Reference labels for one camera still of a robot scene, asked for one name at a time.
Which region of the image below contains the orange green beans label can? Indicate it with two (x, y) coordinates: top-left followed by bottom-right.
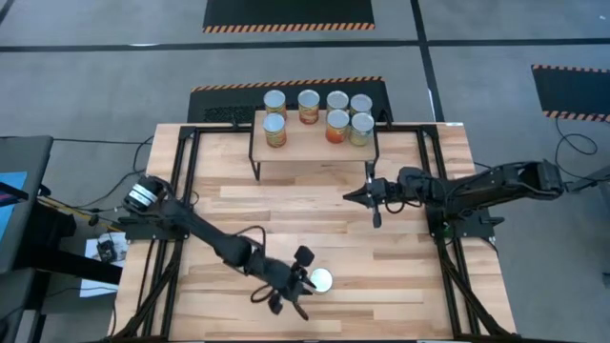
(349, 92), (374, 118)
(262, 89), (288, 120)

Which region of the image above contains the grey desk top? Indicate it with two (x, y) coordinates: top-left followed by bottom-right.
(0, 134), (55, 276)

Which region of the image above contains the pale label tin can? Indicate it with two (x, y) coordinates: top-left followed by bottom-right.
(262, 111), (288, 149)
(349, 111), (376, 148)

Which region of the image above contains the blue screen device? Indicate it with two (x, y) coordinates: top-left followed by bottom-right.
(0, 171), (29, 244)

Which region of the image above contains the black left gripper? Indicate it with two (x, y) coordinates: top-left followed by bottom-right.
(259, 244), (316, 322)

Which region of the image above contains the black desk base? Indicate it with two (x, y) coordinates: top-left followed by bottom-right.
(0, 204), (124, 343)

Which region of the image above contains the wooden shelf with black frame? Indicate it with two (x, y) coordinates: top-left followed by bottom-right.
(247, 109), (381, 182)

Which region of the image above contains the black metal table frame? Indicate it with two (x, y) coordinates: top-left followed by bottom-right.
(102, 122), (519, 343)

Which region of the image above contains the grey metal stand leg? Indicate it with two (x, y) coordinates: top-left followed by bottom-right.
(566, 164), (610, 194)

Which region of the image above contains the black floor cable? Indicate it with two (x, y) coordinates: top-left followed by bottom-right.
(554, 116), (610, 182)
(52, 135), (156, 211)

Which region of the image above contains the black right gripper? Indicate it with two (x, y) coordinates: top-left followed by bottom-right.
(342, 174), (406, 230)

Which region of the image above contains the orange corn label can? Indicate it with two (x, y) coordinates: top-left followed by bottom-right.
(296, 89), (321, 126)
(308, 267), (335, 295)

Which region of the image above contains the white paper sheet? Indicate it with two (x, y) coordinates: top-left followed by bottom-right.
(79, 232), (130, 299)

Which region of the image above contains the small black controller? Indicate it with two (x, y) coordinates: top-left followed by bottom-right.
(96, 240), (118, 263)

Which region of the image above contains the orange label tin can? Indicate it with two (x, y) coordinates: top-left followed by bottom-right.
(325, 109), (352, 145)

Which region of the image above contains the black hazard striped floor mat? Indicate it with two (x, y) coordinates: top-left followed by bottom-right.
(190, 75), (395, 131)
(201, 0), (376, 34)
(530, 63), (610, 124)

